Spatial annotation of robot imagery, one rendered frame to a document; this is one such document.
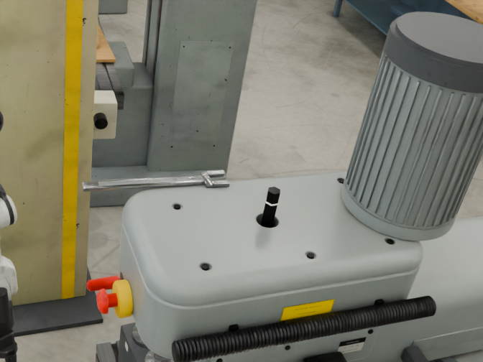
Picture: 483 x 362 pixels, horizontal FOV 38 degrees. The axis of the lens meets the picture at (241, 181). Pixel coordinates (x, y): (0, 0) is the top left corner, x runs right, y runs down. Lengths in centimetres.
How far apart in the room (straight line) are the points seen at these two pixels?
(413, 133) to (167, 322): 46
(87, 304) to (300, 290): 256
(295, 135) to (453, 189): 410
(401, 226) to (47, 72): 194
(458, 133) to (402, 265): 23
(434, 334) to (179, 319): 56
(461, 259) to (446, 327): 13
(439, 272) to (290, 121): 410
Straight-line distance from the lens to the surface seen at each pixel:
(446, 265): 138
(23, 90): 286
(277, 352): 117
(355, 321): 113
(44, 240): 330
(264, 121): 530
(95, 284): 124
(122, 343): 198
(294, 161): 488
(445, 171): 110
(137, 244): 106
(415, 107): 105
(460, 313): 138
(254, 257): 105
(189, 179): 117
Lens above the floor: 256
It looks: 34 degrees down
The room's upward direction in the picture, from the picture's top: 11 degrees clockwise
